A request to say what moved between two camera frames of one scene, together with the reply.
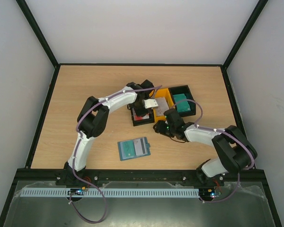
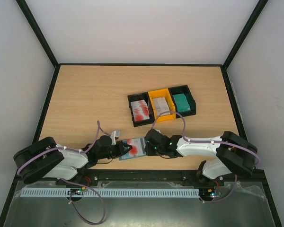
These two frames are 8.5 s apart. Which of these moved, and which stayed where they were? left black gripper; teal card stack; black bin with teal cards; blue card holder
Moved: left black gripper
Stayed: black bin with teal cards; blue card holder; teal card stack
